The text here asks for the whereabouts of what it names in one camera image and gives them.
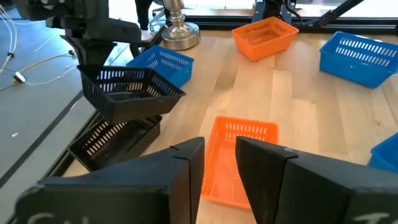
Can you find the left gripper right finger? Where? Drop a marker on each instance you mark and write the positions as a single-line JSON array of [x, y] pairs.
[[311, 193]]

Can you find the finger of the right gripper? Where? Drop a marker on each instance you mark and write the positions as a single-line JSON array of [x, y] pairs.
[[90, 53]]

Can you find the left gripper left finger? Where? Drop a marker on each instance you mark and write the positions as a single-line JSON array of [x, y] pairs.
[[124, 189]]

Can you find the black slotted plastic basket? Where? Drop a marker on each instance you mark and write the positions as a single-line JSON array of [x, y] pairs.
[[124, 146], [140, 109]]

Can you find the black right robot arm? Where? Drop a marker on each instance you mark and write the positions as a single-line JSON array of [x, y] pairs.
[[46, 7]]

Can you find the person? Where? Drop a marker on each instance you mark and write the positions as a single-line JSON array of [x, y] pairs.
[[143, 14]]

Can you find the silver lamp with white shade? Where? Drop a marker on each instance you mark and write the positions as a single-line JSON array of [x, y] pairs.
[[180, 32]]

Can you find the blue slotted plastic basket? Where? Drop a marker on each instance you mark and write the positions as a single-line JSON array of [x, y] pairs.
[[174, 73], [387, 155], [354, 71]]

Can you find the orange slotted plastic basket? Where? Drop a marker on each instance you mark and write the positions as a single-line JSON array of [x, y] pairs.
[[222, 174], [264, 46]]

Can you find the black table edge rail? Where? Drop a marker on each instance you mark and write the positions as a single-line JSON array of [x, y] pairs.
[[342, 23]]

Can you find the black diagonal frame strut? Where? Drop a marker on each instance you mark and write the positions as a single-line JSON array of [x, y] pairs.
[[339, 12]]

